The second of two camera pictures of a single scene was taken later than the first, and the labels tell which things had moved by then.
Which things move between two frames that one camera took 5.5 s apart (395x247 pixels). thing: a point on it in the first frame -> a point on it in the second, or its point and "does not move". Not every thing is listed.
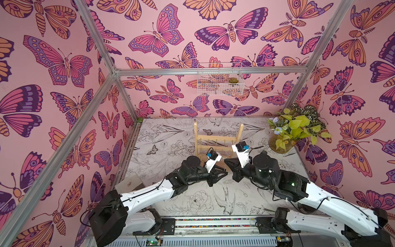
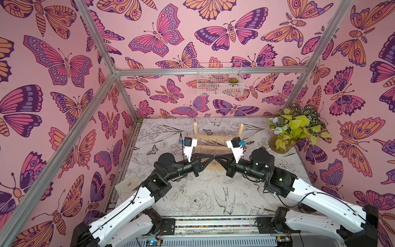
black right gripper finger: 233,163 -> 223,159
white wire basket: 213,79 does not move
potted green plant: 292,124 does not move
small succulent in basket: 233,80 does not move
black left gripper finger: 219,173 -> 203,160
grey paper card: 128,184 does not move
